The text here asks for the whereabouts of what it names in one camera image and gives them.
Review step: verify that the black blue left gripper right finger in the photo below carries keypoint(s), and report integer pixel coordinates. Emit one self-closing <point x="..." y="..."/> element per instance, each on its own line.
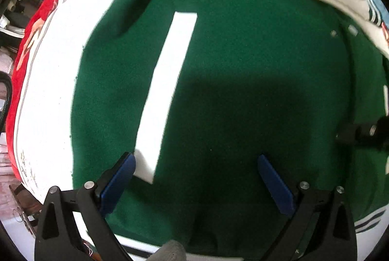
<point x="319" y="223"/>

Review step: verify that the white quilted bed cover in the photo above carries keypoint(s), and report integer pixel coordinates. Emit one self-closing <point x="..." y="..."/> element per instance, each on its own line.
<point x="42" y="140"/>

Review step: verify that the grey gloved hand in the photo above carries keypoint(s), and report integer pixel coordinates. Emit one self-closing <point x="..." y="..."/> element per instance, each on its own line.
<point x="170" y="251"/>

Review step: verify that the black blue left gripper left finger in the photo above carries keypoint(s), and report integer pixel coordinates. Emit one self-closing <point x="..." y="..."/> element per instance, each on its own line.
<point x="58" y="236"/>

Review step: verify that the green white varsity jacket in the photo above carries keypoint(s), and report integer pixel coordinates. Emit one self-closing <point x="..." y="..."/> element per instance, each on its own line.
<point x="197" y="90"/>

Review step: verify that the red floral blanket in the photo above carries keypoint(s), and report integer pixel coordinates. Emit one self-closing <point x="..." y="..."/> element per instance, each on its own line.
<point x="34" y="29"/>

